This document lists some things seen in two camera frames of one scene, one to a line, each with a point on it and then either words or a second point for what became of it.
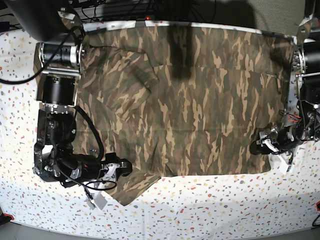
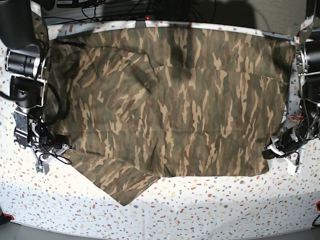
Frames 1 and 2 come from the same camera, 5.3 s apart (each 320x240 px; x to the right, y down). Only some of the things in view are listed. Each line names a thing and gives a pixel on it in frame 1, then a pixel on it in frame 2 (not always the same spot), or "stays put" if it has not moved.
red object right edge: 317,205 stays put
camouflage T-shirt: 175,100 stays put
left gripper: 92,174 -> 44,155
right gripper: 281,142 -> 287,142
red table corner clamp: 8,215 stays put
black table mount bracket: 140,23 stays put
